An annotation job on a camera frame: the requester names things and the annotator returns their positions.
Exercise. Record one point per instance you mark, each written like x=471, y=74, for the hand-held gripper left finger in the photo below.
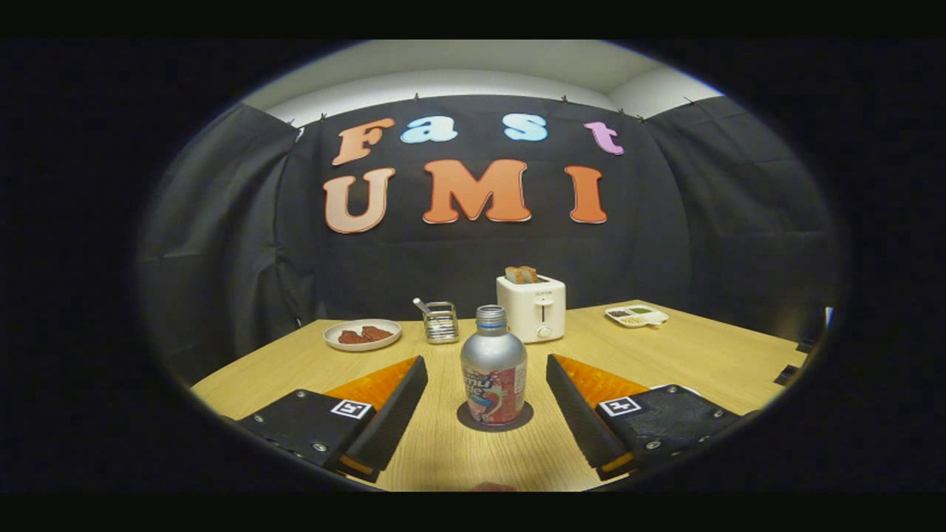
x=392, y=417

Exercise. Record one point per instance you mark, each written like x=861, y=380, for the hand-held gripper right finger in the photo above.
x=580, y=417

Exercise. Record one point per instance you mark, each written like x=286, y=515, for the dark round coaster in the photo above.
x=463, y=416

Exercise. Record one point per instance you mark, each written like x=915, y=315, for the silver juice bottle red label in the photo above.
x=494, y=355

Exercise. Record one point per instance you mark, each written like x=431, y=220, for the white round plate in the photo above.
x=347, y=347

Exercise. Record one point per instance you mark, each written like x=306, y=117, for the brown meat piece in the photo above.
x=352, y=338
x=377, y=333

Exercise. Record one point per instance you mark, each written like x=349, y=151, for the wooden table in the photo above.
x=665, y=355

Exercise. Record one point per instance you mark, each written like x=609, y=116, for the white divided tray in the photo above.
x=635, y=315

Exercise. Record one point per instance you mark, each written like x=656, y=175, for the white toaster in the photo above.
x=528, y=310

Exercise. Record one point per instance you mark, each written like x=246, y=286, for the toast slices in toaster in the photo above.
x=522, y=275

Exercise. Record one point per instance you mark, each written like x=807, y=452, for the small black block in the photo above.
x=786, y=375

